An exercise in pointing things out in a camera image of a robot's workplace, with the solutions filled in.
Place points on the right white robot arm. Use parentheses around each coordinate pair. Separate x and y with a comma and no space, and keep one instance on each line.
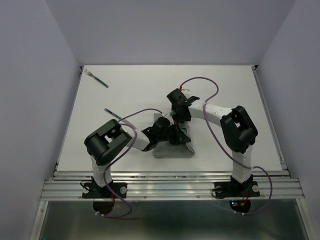
(238,129)

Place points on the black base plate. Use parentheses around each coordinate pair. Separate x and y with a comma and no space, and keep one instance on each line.
(90,190)
(227,189)

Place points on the grey cloth napkin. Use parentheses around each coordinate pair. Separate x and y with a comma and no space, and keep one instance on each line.
(164,150)

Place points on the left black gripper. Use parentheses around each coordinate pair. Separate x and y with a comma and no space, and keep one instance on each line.
(179,136)

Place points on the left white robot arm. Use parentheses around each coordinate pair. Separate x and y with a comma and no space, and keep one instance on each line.
(113,140)

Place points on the aluminium rail frame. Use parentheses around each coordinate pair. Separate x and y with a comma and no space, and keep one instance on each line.
(171,198)

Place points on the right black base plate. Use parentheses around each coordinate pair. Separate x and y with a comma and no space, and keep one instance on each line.
(227,189)

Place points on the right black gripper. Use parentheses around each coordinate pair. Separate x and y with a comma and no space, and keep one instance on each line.
(179,117)

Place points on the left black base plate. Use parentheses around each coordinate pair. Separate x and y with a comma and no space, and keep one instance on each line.
(90,190)

